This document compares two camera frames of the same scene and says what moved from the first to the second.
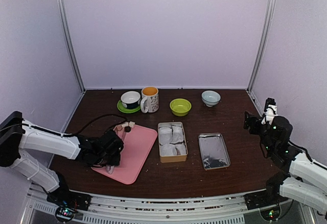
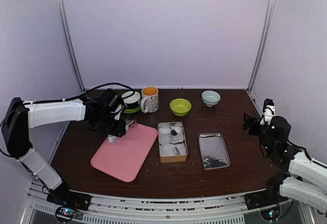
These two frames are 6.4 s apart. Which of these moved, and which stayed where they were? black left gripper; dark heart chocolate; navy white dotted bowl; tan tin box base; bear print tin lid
Moved: dark heart chocolate; black left gripper
Stayed: tan tin box base; navy white dotted bowl; bear print tin lid
